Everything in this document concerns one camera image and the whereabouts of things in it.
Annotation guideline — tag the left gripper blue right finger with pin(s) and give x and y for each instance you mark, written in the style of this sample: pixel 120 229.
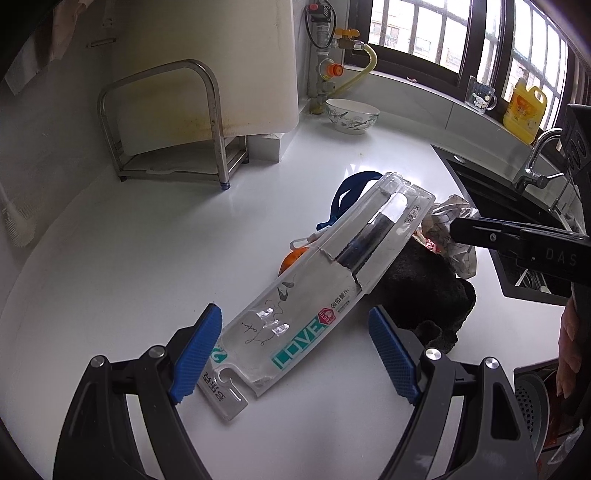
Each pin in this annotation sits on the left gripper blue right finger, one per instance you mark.
pixel 399 351

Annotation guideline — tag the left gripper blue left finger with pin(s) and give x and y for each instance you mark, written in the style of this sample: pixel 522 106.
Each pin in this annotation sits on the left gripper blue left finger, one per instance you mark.
pixel 189 348

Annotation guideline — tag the knife blister package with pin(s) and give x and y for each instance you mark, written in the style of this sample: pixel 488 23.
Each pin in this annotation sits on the knife blister package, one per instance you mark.
pixel 372 218

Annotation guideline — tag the dark grey cloth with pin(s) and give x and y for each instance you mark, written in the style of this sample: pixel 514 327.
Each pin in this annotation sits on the dark grey cloth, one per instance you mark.
pixel 421 293

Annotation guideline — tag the orange mandarin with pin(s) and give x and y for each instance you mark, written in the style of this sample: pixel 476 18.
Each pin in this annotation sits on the orange mandarin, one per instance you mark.
pixel 292 258

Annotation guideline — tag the black kitchen sink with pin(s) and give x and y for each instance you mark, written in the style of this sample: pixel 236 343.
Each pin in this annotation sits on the black kitchen sink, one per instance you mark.
pixel 495 198

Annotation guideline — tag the grey perforated trash basket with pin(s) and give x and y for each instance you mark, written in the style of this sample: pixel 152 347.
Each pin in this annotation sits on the grey perforated trash basket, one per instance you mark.
pixel 544 411

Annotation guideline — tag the person's right hand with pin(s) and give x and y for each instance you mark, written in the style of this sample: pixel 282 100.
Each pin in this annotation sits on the person's right hand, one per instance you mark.
pixel 574 328

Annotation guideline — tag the yellow oil jug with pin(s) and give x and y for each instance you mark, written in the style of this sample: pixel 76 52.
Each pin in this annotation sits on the yellow oil jug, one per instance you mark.
pixel 525 111

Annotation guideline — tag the steel cutting board rack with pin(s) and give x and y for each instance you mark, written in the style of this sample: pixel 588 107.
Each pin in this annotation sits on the steel cutting board rack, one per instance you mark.
pixel 165 123

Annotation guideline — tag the clear glass mug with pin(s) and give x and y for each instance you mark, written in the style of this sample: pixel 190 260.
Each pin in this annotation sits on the clear glass mug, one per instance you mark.
pixel 480 97

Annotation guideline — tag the white bottle brush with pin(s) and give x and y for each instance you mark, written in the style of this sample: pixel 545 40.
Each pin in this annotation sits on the white bottle brush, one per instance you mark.
pixel 20 228

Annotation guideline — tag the white patterned ceramic bowl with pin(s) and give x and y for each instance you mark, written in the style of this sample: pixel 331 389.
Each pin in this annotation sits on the white patterned ceramic bowl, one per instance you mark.
pixel 351 117

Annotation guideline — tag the white cutting board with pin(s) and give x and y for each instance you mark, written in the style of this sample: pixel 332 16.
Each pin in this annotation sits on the white cutting board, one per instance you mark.
pixel 249 46

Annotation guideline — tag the pink hanging towel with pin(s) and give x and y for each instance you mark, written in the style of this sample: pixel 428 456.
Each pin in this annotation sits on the pink hanging towel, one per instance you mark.
pixel 47 43

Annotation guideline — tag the window frame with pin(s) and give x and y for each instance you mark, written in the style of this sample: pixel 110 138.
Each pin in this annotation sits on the window frame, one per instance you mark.
pixel 443 44

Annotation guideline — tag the gas valve with hose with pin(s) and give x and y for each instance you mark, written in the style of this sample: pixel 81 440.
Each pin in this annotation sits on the gas valve with hose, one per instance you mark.
pixel 327 39

